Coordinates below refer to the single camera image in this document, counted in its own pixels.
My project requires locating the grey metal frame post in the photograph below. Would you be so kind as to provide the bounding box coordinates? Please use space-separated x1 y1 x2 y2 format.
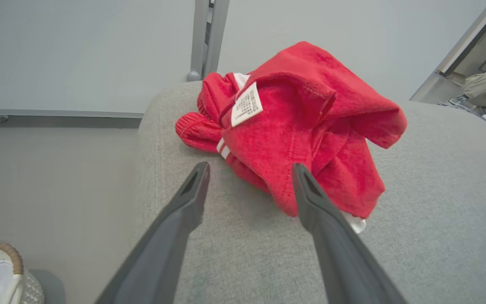
186 0 231 82

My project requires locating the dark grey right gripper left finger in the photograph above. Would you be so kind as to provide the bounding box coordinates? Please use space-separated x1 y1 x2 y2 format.
95 162 211 304

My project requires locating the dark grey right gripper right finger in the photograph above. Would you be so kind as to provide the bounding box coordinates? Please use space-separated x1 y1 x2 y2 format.
292 163 408 304

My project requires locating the grey metal frame rail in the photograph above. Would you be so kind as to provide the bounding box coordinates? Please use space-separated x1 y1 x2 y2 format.
0 109 144 129

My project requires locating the red and white towel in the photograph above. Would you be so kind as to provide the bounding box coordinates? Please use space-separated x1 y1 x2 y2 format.
175 41 408 233

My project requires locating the beige padded cushion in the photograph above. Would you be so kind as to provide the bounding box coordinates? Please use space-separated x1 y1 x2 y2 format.
131 80 486 304

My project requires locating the white laundry basket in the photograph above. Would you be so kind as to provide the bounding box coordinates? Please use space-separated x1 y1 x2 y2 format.
0 238 45 304

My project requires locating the grey metal door frame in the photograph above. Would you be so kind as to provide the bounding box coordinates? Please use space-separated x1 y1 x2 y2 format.
410 0 486 102

